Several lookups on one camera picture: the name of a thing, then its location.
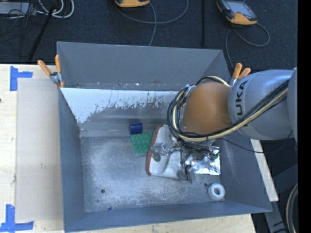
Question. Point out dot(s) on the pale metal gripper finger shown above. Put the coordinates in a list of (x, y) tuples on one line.
[(160, 146), (158, 156)]

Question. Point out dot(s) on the green flat square board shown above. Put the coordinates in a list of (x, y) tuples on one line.
[(141, 142)]

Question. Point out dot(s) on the small blue block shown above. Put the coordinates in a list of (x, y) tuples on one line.
[(136, 128)]

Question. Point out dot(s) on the silver foil packet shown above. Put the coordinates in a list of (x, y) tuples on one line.
[(207, 167)]

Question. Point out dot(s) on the grey metal bin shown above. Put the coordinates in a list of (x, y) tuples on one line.
[(116, 169)]

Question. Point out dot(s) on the pale wood flat board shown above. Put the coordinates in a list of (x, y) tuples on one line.
[(39, 142)]

